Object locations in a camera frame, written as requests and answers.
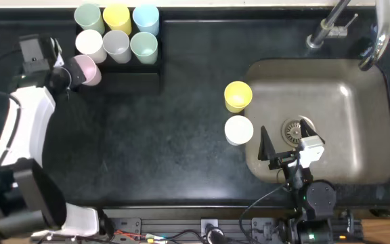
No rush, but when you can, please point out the green cup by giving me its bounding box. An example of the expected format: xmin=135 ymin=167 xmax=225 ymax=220
xmin=74 ymin=3 xmax=106 ymax=35
xmin=129 ymin=31 xmax=159 ymax=65

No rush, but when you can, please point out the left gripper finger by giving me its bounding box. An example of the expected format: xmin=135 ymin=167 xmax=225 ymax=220
xmin=67 ymin=57 xmax=88 ymax=88

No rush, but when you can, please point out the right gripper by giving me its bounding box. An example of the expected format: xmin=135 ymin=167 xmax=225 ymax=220
xmin=257 ymin=118 xmax=326 ymax=171

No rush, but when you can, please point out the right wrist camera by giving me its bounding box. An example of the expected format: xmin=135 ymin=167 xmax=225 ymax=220
xmin=295 ymin=134 xmax=326 ymax=169

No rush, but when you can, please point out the mounting rail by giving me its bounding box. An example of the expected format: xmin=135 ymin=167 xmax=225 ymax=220
xmin=110 ymin=216 xmax=365 ymax=244

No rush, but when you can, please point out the white cup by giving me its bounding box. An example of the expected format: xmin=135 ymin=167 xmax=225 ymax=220
xmin=224 ymin=115 xmax=255 ymax=146
xmin=74 ymin=28 xmax=108 ymax=64

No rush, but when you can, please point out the steel sink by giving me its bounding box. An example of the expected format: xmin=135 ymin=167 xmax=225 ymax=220
xmin=244 ymin=58 xmax=390 ymax=186

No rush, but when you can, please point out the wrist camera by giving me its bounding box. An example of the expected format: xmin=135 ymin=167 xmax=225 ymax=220
xmin=295 ymin=134 xmax=326 ymax=169
xmin=53 ymin=37 xmax=65 ymax=68

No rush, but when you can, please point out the black cable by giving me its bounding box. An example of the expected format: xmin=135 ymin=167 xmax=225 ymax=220
xmin=0 ymin=49 xmax=23 ymax=235
xmin=238 ymin=152 xmax=301 ymax=244

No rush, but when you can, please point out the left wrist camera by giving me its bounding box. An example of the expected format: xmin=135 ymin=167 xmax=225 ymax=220
xmin=53 ymin=37 xmax=65 ymax=68

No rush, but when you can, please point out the blue cup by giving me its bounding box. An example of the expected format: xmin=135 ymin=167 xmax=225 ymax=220
xmin=132 ymin=4 xmax=160 ymax=37

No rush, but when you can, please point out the yellow cup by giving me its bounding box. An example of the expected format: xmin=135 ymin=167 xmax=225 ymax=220
xmin=223 ymin=81 xmax=253 ymax=114
xmin=102 ymin=3 xmax=133 ymax=36

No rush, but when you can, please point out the grey cup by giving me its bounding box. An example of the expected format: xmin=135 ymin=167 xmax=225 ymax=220
xmin=102 ymin=29 xmax=133 ymax=64

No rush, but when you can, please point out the black tray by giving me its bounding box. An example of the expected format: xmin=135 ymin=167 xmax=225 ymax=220
xmin=70 ymin=6 xmax=164 ymax=96

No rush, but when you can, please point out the pink cup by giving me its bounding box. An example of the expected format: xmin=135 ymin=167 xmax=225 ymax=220
xmin=72 ymin=54 xmax=103 ymax=87

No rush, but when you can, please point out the steel tap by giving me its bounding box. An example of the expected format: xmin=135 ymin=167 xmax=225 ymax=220
xmin=305 ymin=0 xmax=390 ymax=72

